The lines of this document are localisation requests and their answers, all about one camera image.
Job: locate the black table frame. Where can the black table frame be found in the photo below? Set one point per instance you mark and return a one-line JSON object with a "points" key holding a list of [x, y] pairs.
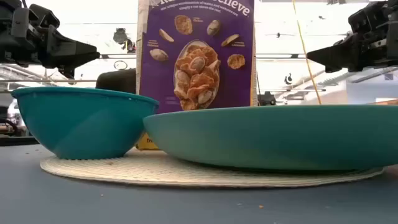
{"points": [[18, 141]]}

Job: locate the green plastic plate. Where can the green plastic plate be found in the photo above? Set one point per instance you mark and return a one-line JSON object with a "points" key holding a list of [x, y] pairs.
{"points": [[273, 140]]}

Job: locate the white round woven placemat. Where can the white round woven placemat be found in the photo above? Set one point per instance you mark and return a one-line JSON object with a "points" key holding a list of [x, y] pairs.
{"points": [[149, 169]]}

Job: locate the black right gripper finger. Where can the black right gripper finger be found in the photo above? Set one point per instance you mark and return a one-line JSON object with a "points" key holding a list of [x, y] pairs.
{"points": [[339, 53], [340, 69]]}

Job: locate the teal plastic bowl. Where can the teal plastic bowl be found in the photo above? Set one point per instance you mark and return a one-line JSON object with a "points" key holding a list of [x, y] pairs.
{"points": [[84, 124]]}

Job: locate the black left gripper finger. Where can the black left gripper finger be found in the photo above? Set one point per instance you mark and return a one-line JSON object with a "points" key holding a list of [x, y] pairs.
{"points": [[70, 72], [71, 53]]}

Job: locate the purple cereal box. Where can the purple cereal box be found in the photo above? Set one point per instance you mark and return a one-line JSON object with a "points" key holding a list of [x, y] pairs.
{"points": [[161, 77]]}

